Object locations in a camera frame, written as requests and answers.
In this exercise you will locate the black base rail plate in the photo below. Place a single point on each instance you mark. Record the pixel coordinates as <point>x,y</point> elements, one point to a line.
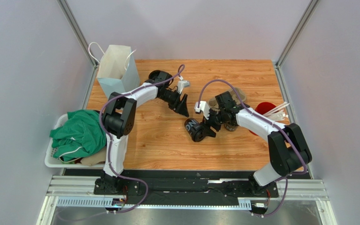
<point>184,188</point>

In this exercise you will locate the red straw holder cup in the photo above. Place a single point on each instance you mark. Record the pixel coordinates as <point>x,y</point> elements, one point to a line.
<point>264,107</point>

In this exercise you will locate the single black cup lid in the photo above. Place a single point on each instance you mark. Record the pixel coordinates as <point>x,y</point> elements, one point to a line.
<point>200,134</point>

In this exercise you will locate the white plastic basket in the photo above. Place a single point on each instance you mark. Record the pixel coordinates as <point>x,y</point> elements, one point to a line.
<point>52,162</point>

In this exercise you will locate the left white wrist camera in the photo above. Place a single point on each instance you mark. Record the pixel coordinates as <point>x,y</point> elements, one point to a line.
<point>182,84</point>

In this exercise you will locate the white paper bag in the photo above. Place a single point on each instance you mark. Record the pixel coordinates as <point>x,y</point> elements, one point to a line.
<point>117,71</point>

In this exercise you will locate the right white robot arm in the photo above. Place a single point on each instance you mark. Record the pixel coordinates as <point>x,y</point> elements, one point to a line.
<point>288,149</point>

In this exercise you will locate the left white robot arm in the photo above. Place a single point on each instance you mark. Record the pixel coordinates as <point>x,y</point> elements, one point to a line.
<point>117,119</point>

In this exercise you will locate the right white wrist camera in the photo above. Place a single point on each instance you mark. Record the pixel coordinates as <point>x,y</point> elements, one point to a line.
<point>202,107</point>

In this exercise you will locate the black paper cup stack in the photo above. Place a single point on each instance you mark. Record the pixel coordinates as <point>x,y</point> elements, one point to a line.
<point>230,127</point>

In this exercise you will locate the green cloth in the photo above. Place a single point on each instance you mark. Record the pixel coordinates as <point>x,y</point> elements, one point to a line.
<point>79,137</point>

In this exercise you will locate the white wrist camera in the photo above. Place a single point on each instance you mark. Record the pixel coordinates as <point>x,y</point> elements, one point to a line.
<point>202,107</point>
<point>182,84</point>

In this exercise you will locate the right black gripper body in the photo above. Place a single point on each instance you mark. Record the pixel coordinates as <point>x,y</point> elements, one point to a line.
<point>212,118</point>

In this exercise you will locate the beige cloth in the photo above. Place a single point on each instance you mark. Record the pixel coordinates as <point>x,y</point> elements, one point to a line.
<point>95,159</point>

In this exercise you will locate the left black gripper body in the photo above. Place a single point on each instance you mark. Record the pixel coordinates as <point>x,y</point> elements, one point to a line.
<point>172,99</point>

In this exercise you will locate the single dark coffee cup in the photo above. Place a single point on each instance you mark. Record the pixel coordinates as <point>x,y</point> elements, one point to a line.
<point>189,123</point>

